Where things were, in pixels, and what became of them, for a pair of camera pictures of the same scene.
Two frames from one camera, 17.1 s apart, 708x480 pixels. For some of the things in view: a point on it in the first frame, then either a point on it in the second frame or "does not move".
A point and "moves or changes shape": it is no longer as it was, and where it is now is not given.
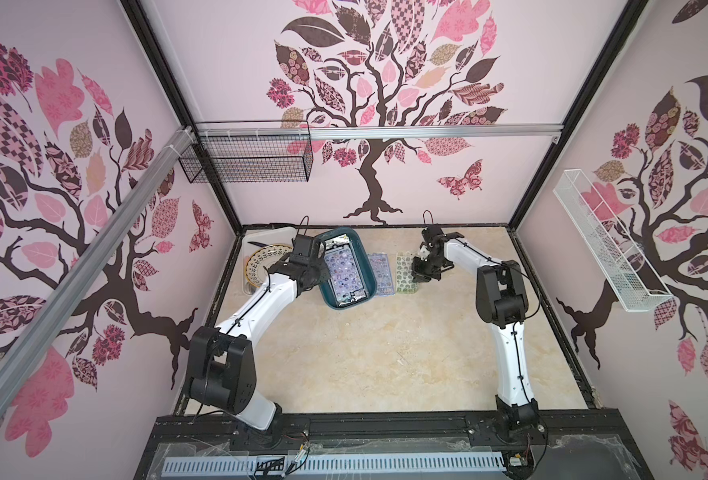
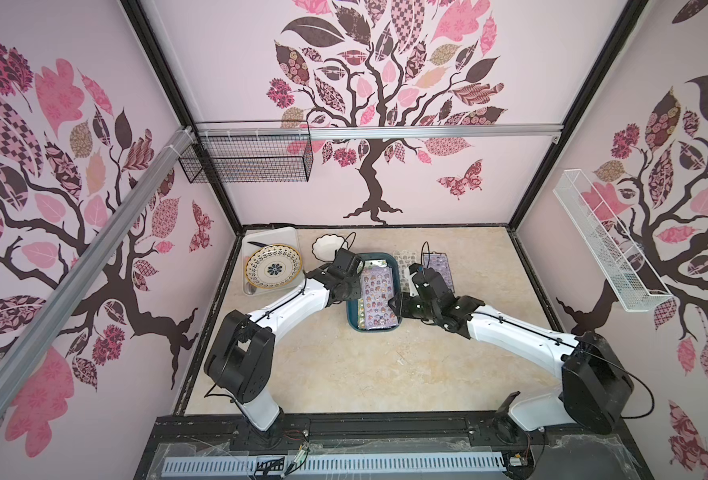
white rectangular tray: [256, 240] does not move
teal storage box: [364, 255] to [368, 308]
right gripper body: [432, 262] to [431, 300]
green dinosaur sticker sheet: [404, 274] does not move
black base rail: [593, 444] does not move
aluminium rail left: [2, 383] does not move
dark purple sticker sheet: [343, 271] moves or changes shape
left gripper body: [318, 272] to [351, 289]
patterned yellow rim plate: [262, 261] does not move
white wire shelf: [635, 281] does not move
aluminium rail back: [380, 132] does not move
